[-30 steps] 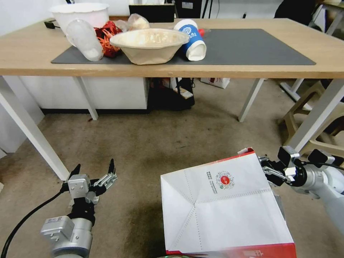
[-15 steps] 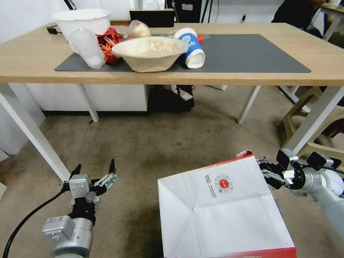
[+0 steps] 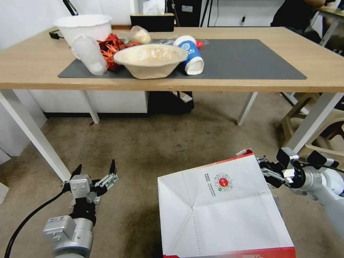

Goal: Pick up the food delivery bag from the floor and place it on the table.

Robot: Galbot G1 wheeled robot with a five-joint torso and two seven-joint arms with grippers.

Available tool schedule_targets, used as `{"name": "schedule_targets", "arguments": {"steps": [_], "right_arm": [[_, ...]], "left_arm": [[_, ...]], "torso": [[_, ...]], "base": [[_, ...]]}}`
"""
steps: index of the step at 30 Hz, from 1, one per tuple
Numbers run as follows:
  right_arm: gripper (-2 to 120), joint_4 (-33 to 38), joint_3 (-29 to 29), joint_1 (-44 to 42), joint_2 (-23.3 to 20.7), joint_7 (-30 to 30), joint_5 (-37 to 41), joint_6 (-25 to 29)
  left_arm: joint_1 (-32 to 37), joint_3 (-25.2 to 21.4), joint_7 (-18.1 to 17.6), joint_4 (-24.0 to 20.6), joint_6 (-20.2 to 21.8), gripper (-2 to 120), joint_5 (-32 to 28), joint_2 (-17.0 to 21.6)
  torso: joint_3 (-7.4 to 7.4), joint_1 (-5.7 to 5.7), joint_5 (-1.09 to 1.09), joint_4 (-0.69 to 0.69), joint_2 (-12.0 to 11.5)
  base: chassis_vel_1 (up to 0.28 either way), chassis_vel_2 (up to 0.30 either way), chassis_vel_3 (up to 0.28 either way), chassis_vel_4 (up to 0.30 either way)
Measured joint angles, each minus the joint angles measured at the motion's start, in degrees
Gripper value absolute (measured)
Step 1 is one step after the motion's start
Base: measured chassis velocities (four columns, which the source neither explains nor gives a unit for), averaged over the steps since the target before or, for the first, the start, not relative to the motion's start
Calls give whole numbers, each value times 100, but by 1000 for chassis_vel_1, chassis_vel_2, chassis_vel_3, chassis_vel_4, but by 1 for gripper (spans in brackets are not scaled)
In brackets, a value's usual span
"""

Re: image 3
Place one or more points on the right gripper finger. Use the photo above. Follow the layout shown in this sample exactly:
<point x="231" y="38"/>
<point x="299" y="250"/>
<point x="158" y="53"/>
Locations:
<point x="274" y="175"/>
<point x="264" y="161"/>

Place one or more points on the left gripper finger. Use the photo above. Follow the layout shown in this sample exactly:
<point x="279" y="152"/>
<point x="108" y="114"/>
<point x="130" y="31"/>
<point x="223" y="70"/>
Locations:
<point x="77" y="172"/>
<point x="108" y="178"/>

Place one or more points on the white red paper delivery bag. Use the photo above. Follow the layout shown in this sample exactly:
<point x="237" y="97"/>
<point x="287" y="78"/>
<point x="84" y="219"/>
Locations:
<point x="223" y="209"/>

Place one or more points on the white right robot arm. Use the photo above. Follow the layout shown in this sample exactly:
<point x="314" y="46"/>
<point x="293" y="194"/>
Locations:
<point x="325" y="188"/>

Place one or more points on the black bag under table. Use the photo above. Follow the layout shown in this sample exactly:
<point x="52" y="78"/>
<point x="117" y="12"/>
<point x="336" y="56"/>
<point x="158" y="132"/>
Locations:
<point x="169" y="103"/>

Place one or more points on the red crayfish food pile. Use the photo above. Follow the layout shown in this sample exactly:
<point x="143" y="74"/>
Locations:
<point x="110" y="53"/>

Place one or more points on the clear bag with food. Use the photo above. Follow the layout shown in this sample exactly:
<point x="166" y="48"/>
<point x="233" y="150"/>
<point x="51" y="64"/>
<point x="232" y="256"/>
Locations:
<point x="139" y="35"/>

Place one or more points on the white tissue bag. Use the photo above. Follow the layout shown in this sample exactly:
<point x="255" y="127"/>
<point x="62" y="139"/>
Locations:
<point x="153" y="6"/>

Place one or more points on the beige plastic stool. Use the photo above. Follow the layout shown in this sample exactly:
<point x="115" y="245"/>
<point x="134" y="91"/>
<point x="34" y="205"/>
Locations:
<point x="317" y="126"/>

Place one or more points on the white metal table leg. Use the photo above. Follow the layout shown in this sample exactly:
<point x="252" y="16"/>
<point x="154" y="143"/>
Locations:
<point x="35" y="134"/>
<point x="246" y="108"/>
<point x="314" y="121"/>
<point x="91" y="107"/>

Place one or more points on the white low cabinet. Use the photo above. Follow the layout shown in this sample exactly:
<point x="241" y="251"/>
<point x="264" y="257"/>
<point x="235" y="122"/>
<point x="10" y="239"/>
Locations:
<point x="115" y="102"/>

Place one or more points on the grey table mat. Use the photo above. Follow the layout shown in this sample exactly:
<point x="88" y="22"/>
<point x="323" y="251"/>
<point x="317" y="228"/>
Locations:
<point x="242" y="59"/>

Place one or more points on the clear plastic cup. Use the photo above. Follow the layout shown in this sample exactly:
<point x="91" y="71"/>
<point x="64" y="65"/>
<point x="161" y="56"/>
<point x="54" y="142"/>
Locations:
<point x="88" y="53"/>

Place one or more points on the beige paper bowl with lid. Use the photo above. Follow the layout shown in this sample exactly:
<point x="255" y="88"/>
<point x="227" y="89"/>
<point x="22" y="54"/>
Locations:
<point x="150" y="61"/>

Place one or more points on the blue white paper cup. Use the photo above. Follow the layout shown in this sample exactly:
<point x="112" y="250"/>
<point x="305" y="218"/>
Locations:
<point x="190" y="53"/>

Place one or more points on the small red ball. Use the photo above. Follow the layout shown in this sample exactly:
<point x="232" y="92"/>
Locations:
<point x="199" y="44"/>

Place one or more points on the black power adapter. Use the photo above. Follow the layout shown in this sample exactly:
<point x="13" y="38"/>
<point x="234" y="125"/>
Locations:
<point x="54" y="35"/>

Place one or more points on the person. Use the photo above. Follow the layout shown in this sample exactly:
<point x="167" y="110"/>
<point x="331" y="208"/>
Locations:
<point x="295" y="13"/>

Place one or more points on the white plastic tub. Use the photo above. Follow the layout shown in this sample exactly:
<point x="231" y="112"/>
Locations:
<point x="88" y="27"/>

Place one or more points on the crumpled clear plastic wrapper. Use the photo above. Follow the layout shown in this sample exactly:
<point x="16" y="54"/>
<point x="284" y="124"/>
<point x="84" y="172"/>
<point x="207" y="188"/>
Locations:
<point x="164" y="42"/>

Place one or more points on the black chair back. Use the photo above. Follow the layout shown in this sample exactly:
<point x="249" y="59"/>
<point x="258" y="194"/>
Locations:
<point x="151" y="23"/>

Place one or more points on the black background cabinet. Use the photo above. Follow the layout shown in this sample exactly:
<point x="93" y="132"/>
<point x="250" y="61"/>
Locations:
<point x="190" y="12"/>

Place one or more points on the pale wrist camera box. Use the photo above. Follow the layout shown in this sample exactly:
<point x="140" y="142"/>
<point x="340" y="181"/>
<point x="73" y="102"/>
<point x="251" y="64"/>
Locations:
<point x="80" y="186"/>

